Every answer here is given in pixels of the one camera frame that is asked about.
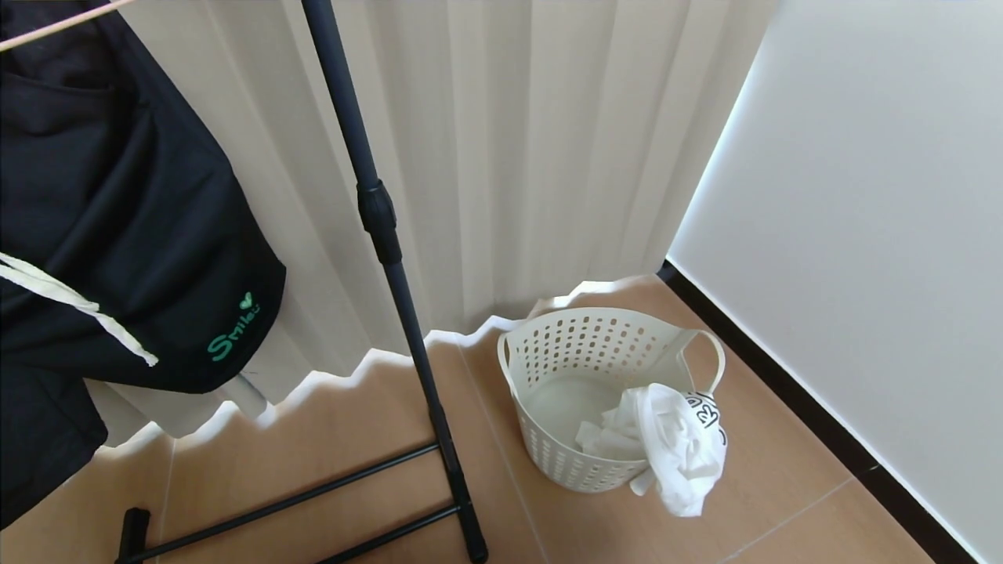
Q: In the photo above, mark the black shorts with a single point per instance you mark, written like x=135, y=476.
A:
x=117, y=235

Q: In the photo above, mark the white laundry basket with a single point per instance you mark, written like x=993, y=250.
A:
x=548, y=439

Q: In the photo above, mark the pink clothes hanger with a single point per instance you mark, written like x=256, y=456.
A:
x=63, y=23

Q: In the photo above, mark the black clothes rack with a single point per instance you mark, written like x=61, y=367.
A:
x=345, y=102

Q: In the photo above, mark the white printed garment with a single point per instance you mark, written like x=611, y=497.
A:
x=674, y=446

